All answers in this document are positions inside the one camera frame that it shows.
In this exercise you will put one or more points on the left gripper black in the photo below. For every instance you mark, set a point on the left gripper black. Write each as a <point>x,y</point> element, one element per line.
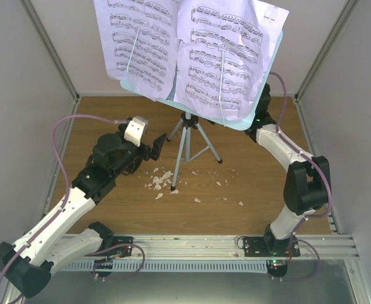
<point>155,152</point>

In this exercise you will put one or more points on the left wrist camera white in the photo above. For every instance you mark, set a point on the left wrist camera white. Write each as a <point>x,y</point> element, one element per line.
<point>135,130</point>

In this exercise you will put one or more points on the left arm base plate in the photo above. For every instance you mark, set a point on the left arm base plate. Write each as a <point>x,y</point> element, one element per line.
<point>124,251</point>

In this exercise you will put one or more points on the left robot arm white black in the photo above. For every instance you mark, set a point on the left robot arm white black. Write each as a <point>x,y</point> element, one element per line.
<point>30,262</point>

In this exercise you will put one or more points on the grey slotted cable duct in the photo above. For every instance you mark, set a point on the grey slotted cable duct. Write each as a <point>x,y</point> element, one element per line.
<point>244,266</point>

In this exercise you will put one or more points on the sheet music pages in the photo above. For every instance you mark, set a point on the sheet music pages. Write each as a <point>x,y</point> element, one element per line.
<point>139,43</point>

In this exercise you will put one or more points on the light blue music stand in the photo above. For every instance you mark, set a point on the light blue music stand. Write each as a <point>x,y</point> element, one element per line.
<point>190,120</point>

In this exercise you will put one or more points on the white paint patch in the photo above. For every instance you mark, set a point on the white paint patch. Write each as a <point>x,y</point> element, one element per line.
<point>161,182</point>

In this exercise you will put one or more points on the sheet music page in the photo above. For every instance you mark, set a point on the sheet music page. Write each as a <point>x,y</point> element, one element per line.
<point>225,49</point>

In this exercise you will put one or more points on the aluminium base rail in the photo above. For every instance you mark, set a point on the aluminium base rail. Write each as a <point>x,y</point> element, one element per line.
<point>225,247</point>

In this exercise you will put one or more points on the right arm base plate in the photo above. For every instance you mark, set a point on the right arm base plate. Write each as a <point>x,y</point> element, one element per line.
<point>261,246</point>

